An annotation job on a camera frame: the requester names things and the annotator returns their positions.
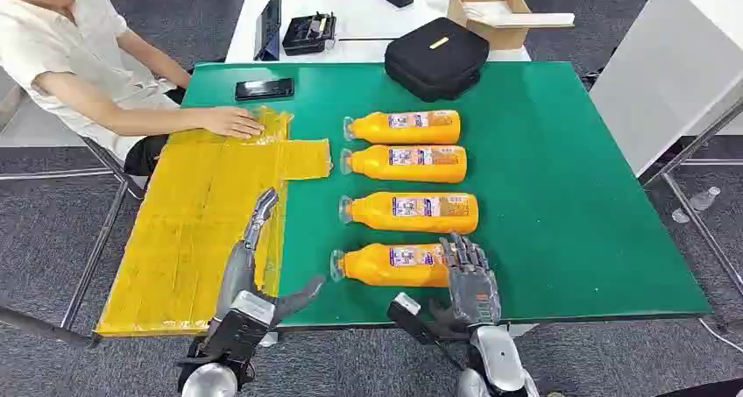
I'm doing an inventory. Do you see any white tilted board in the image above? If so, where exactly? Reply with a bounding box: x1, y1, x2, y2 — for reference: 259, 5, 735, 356
589, 0, 743, 178

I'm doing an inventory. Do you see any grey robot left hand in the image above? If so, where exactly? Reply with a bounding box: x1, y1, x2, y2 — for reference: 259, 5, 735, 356
213, 188, 327, 327

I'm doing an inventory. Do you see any black zip case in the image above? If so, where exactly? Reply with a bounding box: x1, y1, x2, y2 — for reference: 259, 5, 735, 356
384, 17, 491, 103

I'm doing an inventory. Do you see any white table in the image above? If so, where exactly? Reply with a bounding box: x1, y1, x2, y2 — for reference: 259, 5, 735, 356
224, 0, 532, 65

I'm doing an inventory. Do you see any orange drink bottle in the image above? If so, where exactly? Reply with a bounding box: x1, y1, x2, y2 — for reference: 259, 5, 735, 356
329, 242, 460, 289
342, 110, 462, 146
338, 191, 480, 236
339, 145, 469, 185

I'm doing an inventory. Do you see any white foam sheet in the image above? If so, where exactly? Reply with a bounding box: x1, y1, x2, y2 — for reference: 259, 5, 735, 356
462, 0, 576, 29

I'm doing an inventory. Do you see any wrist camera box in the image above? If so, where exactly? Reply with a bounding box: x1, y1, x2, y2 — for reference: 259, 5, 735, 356
200, 289, 277, 361
387, 292, 437, 345

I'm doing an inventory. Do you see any cardboard box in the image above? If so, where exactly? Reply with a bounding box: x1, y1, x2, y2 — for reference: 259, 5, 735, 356
447, 0, 576, 51

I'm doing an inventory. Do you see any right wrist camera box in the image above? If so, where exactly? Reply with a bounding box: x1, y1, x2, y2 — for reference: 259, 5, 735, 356
387, 292, 437, 345

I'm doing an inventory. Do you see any clear plastic water bottle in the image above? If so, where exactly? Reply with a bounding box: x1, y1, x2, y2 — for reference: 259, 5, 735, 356
672, 186, 722, 224

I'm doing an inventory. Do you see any person's right hand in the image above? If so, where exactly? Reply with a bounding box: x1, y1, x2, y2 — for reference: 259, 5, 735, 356
200, 106, 266, 140

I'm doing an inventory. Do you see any metal table frame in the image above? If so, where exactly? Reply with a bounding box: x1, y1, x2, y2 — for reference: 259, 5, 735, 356
0, 138, 146, 349

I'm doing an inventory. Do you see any green table mat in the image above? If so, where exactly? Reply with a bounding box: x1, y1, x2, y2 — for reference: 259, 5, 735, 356
180, 61, 713, 330

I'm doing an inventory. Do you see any dark tablet with cover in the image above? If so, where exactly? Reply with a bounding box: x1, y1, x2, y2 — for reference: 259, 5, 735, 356
253, 0, 283, 62

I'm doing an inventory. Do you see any person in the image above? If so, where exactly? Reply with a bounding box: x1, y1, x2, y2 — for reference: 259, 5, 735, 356
0, 0, 266, 178

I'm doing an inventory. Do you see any black desktop device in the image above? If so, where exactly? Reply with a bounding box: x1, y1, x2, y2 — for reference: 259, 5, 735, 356
281, 11, 338, 57

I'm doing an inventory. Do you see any metal stand frame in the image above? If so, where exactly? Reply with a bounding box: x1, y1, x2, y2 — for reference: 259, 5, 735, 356
640, 101, 743, 302

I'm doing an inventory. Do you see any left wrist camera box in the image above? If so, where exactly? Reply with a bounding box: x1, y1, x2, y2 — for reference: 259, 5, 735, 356
200, 289, 277, 361

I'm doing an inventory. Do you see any white floor cable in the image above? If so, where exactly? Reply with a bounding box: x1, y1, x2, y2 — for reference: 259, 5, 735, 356
697, 317, 743, 355

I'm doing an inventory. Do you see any yellow sheet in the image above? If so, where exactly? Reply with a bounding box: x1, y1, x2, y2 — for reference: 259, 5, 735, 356
94, 104, 333, 338

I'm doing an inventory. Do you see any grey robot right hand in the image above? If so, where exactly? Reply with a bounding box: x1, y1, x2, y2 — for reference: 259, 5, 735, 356
429, 233, 502, 342

